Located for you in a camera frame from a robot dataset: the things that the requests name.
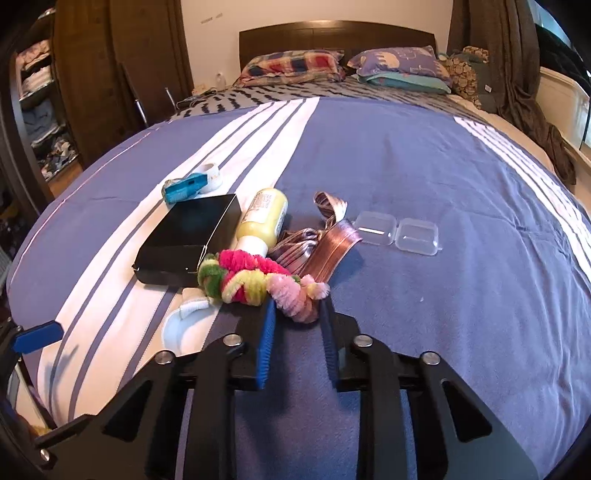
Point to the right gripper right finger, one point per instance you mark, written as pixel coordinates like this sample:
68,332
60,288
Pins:
338,332

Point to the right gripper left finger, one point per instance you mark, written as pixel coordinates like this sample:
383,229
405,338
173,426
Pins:
256,326

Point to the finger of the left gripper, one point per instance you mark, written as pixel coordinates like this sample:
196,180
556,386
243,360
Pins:
37,338

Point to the brown striped ribbon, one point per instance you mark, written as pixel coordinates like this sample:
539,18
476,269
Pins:
318,252

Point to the clear plastic case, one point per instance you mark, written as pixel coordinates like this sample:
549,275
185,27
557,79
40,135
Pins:
408,234

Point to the yellow lotion bottle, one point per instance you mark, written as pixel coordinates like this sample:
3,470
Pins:
262,222

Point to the black box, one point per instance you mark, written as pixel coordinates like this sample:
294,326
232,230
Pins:
192,229

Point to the blue small box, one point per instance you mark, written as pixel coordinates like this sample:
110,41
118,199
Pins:
182,189

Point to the small white ring tape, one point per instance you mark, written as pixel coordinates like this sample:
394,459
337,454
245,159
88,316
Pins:
213,177

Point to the blue striped bedspread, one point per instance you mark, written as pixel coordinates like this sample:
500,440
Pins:
471,248

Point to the teal pillow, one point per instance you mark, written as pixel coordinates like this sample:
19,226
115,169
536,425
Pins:
409,82

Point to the plaid pillow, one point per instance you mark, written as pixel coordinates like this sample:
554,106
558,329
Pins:
292,67

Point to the brown wooden wardrobe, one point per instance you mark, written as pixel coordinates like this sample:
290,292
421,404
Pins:
116,68

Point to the purple elephant pillow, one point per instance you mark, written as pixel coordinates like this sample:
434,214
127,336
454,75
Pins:
421,61

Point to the patterned brown cushion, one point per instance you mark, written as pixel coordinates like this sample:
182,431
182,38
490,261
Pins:
470,76

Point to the dark wooden headboard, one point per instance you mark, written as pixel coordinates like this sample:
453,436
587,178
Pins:
352,37

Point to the white storage box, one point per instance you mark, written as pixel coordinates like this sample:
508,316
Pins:
565,104

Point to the brown curtain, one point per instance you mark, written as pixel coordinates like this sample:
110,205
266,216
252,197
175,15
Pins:
506,29

